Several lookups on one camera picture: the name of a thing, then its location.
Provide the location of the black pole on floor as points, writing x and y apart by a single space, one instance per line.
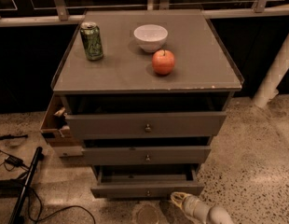
25 186

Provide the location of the grey drawer cabinet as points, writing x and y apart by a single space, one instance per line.
123 81

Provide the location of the green soda can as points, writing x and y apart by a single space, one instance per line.
91 39

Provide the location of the grey bottom drawer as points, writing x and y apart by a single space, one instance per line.
145 181

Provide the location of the white support column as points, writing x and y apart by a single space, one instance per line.
267 91

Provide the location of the open cardboard box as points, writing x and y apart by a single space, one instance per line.
57 133

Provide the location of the red apple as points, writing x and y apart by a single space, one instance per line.
163 62

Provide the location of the grey top drawer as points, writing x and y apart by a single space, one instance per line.
145 125

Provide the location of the grey drawer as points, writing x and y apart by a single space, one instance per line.
145 125
145 155
145 181

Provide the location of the metal window railing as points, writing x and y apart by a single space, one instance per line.
38 12

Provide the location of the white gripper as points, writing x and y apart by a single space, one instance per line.
192 206

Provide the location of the grey middle drawer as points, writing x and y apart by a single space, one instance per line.
145 155

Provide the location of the white ceramic bowl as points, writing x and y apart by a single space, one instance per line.
150 37

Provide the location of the black power adapter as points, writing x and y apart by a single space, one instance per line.
14 161

